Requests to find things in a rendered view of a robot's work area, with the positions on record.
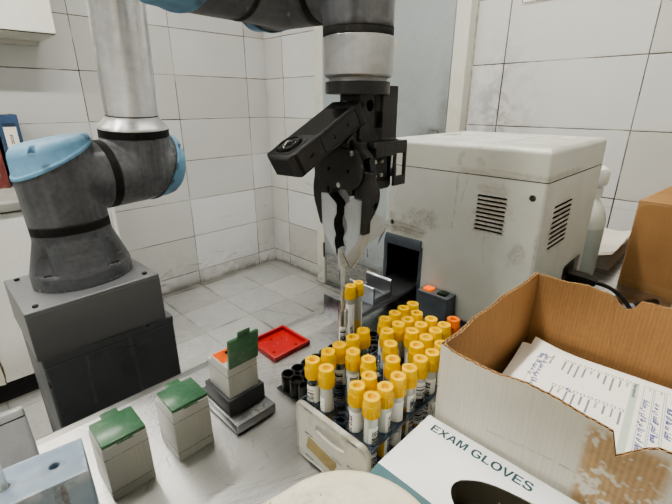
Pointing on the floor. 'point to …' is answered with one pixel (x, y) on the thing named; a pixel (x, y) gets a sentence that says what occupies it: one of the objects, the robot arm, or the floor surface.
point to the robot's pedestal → (106, 371)
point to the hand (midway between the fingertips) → (342, 257)
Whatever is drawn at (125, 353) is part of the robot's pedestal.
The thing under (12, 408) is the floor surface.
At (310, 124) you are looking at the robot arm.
